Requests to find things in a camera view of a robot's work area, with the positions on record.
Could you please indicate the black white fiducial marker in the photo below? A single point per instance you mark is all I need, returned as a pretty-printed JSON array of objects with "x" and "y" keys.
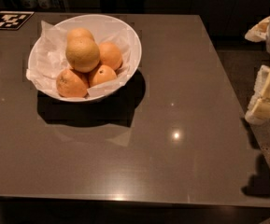
[{"x": 14, "y": 20}]

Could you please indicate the white paper liner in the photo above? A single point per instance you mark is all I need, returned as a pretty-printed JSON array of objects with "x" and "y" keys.
[{"x": 47, "y": 56}]

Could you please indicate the orange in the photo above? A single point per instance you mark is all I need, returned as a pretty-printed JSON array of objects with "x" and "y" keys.
[
  {"x": 71, "y": 83},
  {"x": 83, "y": 54},
  {"x": 79, "y": 32},
  {"x": 101, "y": 74},
  {"x": 110, "y": 55}
]

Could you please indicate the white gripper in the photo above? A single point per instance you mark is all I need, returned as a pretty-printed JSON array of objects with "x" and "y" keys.
[{"x": 259, "y": 107}]

